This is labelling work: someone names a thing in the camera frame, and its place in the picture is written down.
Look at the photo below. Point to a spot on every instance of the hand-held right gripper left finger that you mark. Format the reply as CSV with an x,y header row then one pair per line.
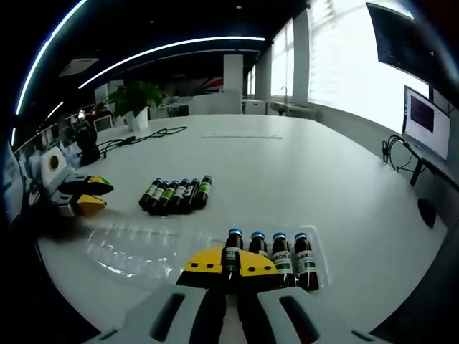
x,y
201,301

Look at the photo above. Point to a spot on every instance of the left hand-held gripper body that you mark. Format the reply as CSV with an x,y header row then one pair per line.
x,y
46,179

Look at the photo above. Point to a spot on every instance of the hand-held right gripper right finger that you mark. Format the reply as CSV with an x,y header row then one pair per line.
x,y
260,304

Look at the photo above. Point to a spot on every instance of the brown glass medicine bottle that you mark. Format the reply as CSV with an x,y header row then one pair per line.
x,y
281,258
233,251
305,261
257,245

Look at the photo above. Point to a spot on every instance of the clear plastic box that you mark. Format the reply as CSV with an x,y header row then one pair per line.
x,y
125,258

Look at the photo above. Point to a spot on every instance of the row of medicine bottles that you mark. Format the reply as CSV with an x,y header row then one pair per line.
x,y
172,195

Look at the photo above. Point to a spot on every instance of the black round device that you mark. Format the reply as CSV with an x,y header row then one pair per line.
x,y
87,143

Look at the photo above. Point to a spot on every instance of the short ceiling light strip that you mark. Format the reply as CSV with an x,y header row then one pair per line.
x,y
54,109
13,136

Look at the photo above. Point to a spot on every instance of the white chair back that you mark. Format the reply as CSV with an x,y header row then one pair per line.
x,y
103,124

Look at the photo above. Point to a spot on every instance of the green potted plant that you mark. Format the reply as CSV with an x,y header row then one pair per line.
x,y
134,95

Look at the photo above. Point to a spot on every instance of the long ceiling light strip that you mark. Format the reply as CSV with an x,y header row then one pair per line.
x,y
32,68
233,37

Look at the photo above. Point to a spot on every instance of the ceiling air vent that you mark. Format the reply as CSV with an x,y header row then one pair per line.
x,y
79,66

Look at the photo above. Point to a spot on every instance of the white office partition desks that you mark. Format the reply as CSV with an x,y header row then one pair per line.
x,y
215,105

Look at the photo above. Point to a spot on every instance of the black oval object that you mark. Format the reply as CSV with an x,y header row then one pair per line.
x,y
426,213

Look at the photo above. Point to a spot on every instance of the sink counter with faucet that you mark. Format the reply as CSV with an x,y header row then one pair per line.
x,y
297,109

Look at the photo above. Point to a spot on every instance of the open laptop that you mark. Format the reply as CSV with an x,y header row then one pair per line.
x,y
426,122

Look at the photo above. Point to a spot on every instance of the black wall monitor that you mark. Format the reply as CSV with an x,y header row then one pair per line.
x,y
401,39

